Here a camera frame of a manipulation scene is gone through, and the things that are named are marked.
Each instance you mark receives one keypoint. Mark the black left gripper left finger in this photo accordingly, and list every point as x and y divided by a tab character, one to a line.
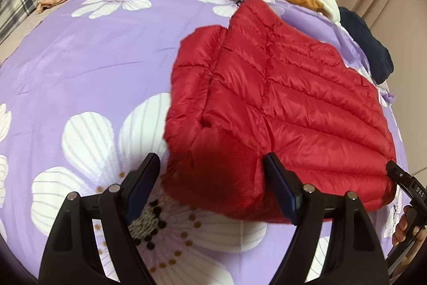
71	253

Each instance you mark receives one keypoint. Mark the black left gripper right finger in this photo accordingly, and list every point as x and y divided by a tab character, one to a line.
353	255

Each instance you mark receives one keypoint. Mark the red puffer down jacket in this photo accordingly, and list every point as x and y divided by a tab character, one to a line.
260	86

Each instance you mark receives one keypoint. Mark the right hand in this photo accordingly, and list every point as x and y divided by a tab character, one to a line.
401	230

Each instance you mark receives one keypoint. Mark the navy blue garment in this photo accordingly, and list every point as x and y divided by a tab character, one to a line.
379	58

